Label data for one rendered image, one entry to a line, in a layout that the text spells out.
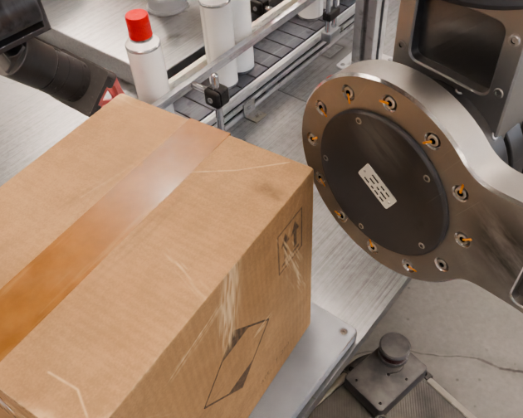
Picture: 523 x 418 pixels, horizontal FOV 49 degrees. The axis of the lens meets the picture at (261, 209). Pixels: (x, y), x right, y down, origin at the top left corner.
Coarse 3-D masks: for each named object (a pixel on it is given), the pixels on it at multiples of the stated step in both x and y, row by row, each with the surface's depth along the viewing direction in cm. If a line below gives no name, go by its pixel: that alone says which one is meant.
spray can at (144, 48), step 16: (128, 16) 80; (144, 16) 80; (144, 32) 81; (128, 48) 83; (144, 48) 82; (160, 48) 84; (144, 64) 84; (160, 64) 85; (144, 80) 86; (160, 80) 87; (144, 96) 88; (160, 96) 88
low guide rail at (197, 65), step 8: (288, 0) 115; (296, 0) 117; (272, 8) 114; (280, 8) 114; (264, 16) 112; (272, 16) 113; (256, 24) 110; (264, 24) 112; (192, 64) 102; (200, 64) 102; (184, 72) 100; (192, 72) 101; (176, 80) 99
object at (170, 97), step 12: (300, 0) 106; (312, 0) 107; (288, 12) 103; (276, 24) 101; (252, 36) 98; (264, 36) 100; (240, 48) 96; (216, 60) 94; (228, 60) 95; (204, 72) 92; (180, 84) 90; (168, 96) 88; (180, 96) 89
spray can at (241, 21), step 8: (232, 0) 94; (240, 0) 94; (248, 0) 96; (232, 8) 95; (240, 8) 95; (248, 8) 97; (232, 16) 96; (240, 16) 96; (248, 16) 98; (240, 24) 98; (248, 24) 99; (240, 32) 99; (248, 32) 100; (240, 40) 100; (240, 56) 102; (248, 56) 103; (240, 64) 103; (248, 64) 104; (240, 72) 104; (248, 72) 105
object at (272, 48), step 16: (352, 0) 121; (272, 32) 114; (288, 32) 114; (304, 32) 114; (256, 48) 111; (272, 48) 110; (288, 48) 110; (256, 64) 107; (272, 64) 107; (208, 80) 104; (240, 80) 104; (192, 96) 101; (176, 112) 98; (192, 112) 98; (208, 112) 98
